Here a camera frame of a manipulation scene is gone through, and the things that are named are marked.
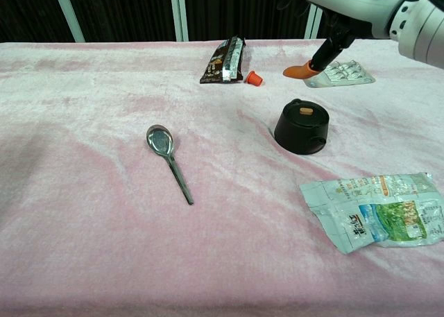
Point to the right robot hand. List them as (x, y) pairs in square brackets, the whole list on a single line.
[(347, 1)]

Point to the silver blister pack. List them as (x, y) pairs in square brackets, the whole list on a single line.
[(350, 75)]

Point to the small orange cap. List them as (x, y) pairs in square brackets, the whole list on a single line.
[(254, 78)]

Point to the dark brown snack packet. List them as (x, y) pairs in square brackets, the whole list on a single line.
[(223, 62)]

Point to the white green snack bag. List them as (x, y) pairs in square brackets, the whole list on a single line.
[(381, 213)]

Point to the black curtain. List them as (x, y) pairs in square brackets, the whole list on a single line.
[(128, 8)]

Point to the metal spoon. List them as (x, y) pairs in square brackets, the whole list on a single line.
[(161, 141)]

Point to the pink plush tablecloth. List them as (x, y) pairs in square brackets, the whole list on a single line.
[(104, 227)]

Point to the white frame post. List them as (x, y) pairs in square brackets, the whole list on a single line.
[(312, 25), (180, 12), (69, 15)]

